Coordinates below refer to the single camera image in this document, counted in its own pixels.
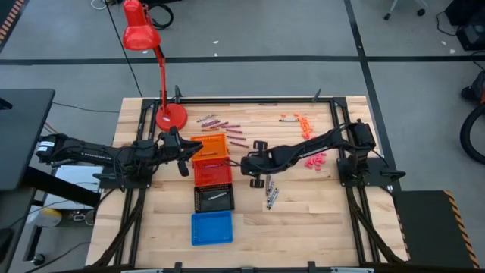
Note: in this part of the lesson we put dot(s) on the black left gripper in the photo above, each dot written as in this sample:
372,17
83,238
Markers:
172,148

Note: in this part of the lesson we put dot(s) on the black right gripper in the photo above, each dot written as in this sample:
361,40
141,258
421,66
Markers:
254,163

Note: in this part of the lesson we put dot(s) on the orange crayon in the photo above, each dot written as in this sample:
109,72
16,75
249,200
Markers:
210,129
208,154

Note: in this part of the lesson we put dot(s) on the orange plastic basket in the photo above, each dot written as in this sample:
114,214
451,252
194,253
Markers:
216,142

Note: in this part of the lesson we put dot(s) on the red plastic basket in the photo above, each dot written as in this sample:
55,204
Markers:
212,176

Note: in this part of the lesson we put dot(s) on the black plastic basket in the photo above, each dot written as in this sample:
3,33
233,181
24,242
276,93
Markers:
223,206

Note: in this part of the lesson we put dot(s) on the dark grey crayon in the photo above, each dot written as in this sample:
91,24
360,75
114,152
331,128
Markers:
288,120

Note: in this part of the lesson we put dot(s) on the blue plastic basket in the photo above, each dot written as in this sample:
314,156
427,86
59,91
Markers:
212,229

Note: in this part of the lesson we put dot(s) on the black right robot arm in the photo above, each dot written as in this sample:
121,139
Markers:
314,146

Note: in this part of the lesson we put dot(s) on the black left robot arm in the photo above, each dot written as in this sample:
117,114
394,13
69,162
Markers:
91,151

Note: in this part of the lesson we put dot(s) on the white box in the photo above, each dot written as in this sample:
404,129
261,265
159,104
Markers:
76,176

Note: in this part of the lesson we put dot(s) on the red desk lamp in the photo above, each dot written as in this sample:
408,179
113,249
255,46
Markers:
140,38

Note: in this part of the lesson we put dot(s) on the black diagonal beam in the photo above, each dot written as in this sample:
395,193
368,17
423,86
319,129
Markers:
64,187

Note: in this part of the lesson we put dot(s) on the yellow white container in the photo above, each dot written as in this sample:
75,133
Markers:
47,218

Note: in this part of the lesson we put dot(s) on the black side desk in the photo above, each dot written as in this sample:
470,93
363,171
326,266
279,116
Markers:
22,132

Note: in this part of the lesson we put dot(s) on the black hazard-striped platform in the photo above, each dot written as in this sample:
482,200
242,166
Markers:
424,227

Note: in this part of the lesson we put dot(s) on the office chair base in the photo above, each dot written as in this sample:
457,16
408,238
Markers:
387,16

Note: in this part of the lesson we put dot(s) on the orange black vacuum cleaner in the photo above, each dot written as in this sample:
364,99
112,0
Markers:
479,89

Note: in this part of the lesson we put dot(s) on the black box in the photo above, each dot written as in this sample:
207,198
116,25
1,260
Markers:
473,36

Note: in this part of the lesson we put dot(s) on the black case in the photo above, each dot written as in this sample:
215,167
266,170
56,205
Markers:
466,9

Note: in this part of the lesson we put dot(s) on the black frame camera post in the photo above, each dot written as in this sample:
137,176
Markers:
316,96
177,95

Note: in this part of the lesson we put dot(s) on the black aluminium table frame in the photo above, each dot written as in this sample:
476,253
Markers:
246,100

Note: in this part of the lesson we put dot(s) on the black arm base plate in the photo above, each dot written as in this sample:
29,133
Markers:
108,182
375,181

